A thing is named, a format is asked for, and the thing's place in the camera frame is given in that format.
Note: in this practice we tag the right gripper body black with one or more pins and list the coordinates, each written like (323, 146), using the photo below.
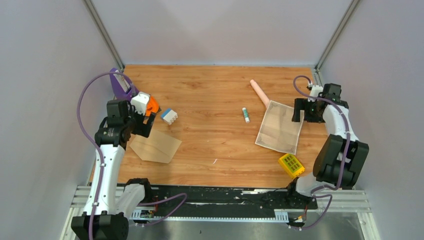
(310, 114)

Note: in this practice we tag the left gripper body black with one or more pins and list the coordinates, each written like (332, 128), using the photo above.
(137, 127)

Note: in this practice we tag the beige letter paper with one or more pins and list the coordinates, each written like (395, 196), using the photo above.
(277, 130)

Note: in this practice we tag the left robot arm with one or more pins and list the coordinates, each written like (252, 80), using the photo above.
(104, 216)

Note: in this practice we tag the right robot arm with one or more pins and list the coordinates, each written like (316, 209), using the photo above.
(341, 159)

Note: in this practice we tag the brown paper envelope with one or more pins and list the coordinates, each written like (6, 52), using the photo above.
(158, 147)

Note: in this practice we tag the blue white toy block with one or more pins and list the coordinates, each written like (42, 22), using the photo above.
(169, 116)

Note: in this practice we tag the purple holder stand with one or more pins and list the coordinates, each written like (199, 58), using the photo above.
(122, 88)

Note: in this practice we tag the pink cylindrical tube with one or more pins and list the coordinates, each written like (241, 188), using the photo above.
(261, 94)

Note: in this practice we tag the yellow toy block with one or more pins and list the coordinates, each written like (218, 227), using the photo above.
(291, 165)

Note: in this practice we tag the green white glue stick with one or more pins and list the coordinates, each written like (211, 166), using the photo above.
(245, 115)

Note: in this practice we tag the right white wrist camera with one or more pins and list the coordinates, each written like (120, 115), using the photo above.
(314, 90)

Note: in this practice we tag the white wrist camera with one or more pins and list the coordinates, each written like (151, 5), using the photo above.
(314, 90)
(140, 102)

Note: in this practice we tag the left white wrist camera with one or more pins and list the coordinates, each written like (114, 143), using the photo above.
(140, 102)

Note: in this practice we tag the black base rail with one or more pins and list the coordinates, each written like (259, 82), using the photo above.
(221, 203)

